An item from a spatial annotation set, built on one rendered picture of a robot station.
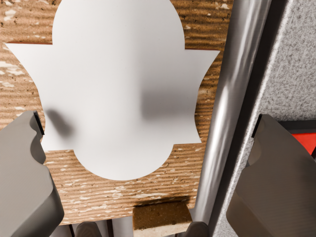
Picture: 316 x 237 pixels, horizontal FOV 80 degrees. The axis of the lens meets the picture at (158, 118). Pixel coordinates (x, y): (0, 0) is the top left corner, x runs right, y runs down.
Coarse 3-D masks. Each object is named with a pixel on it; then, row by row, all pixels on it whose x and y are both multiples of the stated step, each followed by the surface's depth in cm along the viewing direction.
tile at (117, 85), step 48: (96, 0) 10; (144, 0) 10; (48, 48) 11; (96, 48) 11; (144, 48) 12; (192, 48) 13; (48, 96) 12; (96, 96) 13; (144, 96) 13; (192, 96) 14; (48, 144) 14; (96, 144) 14; (144, 144) 15
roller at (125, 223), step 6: (114, 222) 24; (120, 222) 24; (126, 222) 23; (114, 228) 25; (120, 228) 24; (126, 228) 24; (132, 228) 24; (114, 234) 26; (120, 234) 25; (126, 234) 25; (132, 234) 25
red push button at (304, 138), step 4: (296, 136) 20; (300, 136) 20; (304, 136) 20; (308, 136) 20; (312, 136) 20; (300, 140) 20; (304, 140) 20; (308, 140) 20; (312, 140) 20; (304, 144) 20; (308, 144) 21; (312, 144) 21; (308, 148) 21; (312, 148) 21
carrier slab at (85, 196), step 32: (0, 0) 10; (32, 0) 10; (192, 0) 12; (224, 0) 12; (0, 32) 11; (32, 32) 11; (192, 32) 12; (224, 32) 13; (0, 64) 12; (0, 96) 12; (32, 96) 13; (0, 128) 14; (64, 160) 16; (192, 160) 18; (64, 192) 17; (96, 192) 18; (128, 192) 19; (160, 192) 19; (192, 192) 20; (64, 224) 20
